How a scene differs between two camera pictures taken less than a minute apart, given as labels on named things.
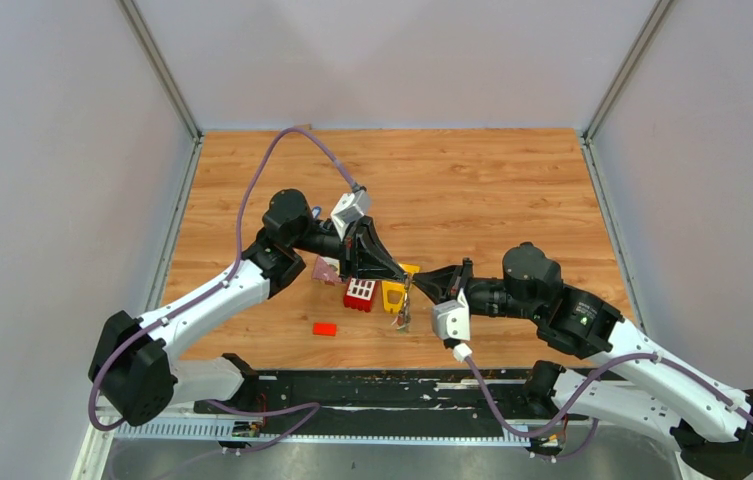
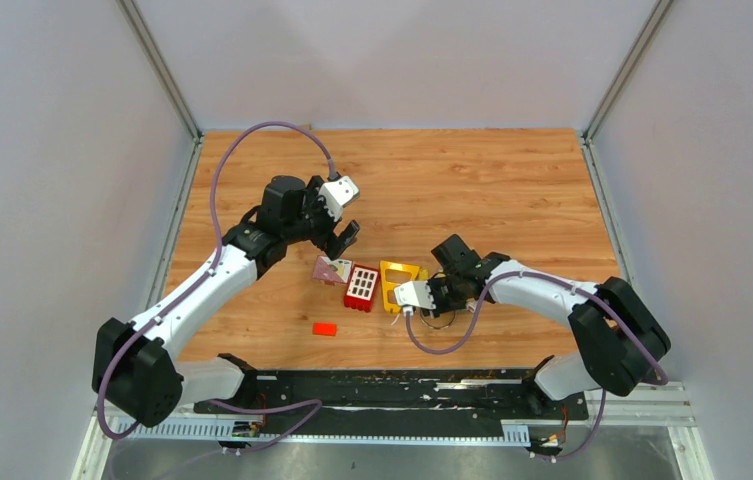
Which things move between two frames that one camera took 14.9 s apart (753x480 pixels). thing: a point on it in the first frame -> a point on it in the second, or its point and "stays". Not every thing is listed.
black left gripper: (365, 257) -> (346, 239)
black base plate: (385, 395) stays
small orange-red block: (325, 329) stays
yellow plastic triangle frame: (388, 286) stays
